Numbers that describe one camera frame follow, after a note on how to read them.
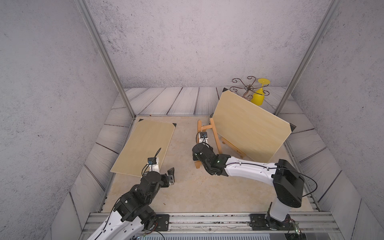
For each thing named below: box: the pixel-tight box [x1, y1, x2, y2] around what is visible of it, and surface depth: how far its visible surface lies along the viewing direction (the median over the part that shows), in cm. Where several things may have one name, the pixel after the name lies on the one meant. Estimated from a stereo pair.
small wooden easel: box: [212, 130, 246, 159], surface depth 97 cm
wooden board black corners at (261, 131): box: [211, 87, 296, 164], surface depth 85 cm
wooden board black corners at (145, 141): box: [110, 119, 177, 177], surface depth 110 cm
